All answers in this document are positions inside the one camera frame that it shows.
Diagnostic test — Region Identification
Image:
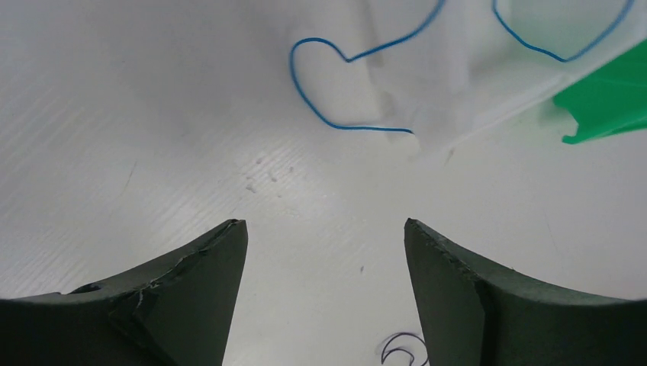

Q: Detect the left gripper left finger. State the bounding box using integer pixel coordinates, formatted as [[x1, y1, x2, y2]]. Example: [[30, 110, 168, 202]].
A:
[[1, 219, 248, 365]]

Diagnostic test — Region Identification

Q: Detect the purple wire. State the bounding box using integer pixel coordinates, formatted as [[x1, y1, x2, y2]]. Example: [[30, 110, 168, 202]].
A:
[[380, 332, 430, 366]]

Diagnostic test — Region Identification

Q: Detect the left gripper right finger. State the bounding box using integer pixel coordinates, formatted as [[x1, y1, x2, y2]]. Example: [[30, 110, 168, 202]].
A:
[[404, 219, 646, 365]]

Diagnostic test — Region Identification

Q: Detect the green plastic bin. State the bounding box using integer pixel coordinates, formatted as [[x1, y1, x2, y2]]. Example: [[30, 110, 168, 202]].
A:
[[552, 41, 646, 145]]

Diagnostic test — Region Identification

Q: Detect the clear plastic bin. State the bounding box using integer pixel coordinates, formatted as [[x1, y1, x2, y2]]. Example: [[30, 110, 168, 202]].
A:
[[354, 1, 646, 151]]

